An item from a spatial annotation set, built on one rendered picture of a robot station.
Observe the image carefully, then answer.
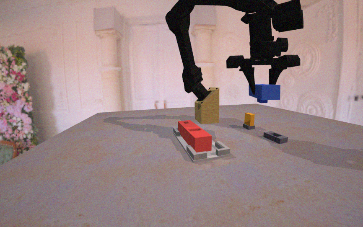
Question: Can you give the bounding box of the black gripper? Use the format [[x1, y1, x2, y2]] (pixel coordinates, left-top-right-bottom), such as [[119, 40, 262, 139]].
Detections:
[[226, 32, 301, 95]]

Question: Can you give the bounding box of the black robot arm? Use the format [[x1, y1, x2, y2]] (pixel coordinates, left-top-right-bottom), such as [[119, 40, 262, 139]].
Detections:
[[165, 0, 303, 101]]

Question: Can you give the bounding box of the red long block with square socket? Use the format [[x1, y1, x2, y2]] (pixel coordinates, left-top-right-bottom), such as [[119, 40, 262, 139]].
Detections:
[[178, 120, 212, 152]]

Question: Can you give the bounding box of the blue rectangular block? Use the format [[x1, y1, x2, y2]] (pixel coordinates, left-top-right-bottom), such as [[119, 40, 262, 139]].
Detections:
[[249, 84, 280, 103]]

